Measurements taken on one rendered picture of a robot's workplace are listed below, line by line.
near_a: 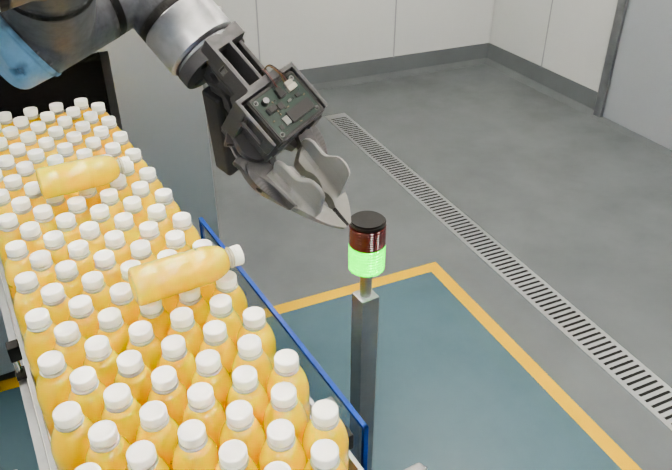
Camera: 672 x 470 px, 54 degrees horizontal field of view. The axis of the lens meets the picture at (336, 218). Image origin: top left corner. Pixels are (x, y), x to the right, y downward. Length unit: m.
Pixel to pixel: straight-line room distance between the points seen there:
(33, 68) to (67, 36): 0.04
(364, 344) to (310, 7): 4.12
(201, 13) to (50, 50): 0.13
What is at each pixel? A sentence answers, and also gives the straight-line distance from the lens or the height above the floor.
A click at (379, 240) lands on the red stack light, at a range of 1.10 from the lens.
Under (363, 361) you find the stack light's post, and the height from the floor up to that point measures 0.96.
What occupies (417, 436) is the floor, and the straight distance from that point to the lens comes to 2.42.
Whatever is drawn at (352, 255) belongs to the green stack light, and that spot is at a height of 1.20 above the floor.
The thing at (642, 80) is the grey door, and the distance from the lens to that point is 4.80.
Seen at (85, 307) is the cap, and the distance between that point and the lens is 1.25.
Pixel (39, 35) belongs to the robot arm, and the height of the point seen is 1.69.
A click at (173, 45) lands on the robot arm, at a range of 0.63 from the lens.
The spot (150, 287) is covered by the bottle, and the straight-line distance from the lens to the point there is 1.17.
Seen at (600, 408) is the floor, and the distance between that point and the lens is 2.67.
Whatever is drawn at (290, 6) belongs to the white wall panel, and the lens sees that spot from 5.10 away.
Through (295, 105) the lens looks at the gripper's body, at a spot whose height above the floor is 1.62.
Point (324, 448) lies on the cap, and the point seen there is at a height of 1.10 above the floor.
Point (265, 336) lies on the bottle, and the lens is 1.17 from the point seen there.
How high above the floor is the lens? 1.84
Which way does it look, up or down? 31 degrees down
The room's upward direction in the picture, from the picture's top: straight up
